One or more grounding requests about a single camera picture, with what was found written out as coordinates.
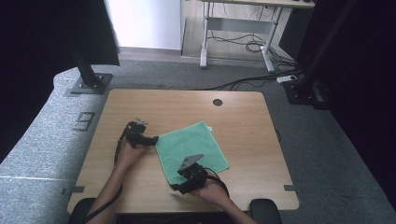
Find black curtain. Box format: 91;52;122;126
0;0;120;164
295;0;396;207

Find right hand-held gripper cable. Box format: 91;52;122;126
204;167;231;199

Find person's right hand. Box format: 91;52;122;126
193;179;230;207

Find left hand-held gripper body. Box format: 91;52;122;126
125;118;150;149

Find person's left hand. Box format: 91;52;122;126
115;137;148;171

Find black metal stand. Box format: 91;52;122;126
66;36;114;95
283;0;359;110

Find tangled black cables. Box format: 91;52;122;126
207;31;297;68

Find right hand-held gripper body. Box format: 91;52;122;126
177;153;208;189

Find green cloth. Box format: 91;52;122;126
154;120;231;187

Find long black floor cable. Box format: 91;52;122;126
204;70;304;91

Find black chair armrest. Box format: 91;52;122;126
67;197;97;224
249;199;283;224

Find white metal frame desk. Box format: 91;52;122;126
199;0;316;74

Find white power strip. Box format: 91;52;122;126
276;75;298;84

